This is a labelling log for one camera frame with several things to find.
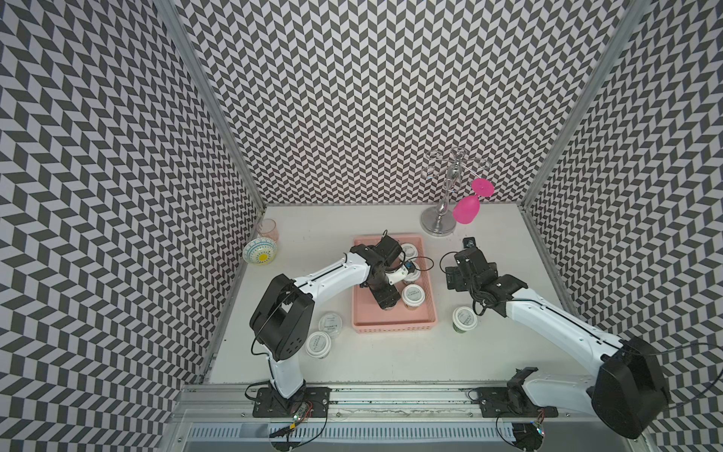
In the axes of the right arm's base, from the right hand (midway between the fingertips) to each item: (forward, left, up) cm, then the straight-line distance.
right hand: (468, 274), depth 85 cm
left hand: (-4, +26, -5) cm, 27 cm away
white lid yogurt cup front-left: (-19, +44, -5) cm, 48 cm away
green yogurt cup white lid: (+11, +17, -4) cm, 21 cm away
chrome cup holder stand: (+30, +4, -10) cm, 32 cm away
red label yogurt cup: (-5, +17, -5) cm, 18 cm away
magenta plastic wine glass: (+22, -3, +6) cm, 23 cm away
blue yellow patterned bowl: (+16, +71, -9) cm, 73 cm away
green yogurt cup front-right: (-12, +3, -5) cm, 13 cm away
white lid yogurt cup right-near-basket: (0, +16, 0) cm, 16 cm away
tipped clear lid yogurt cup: (-13, +42, -6) cm, 44 cm away
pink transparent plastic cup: (+26, +71, -8) cm, 76 cm away
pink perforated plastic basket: (-9, +31, -12) cm, 34 cm away
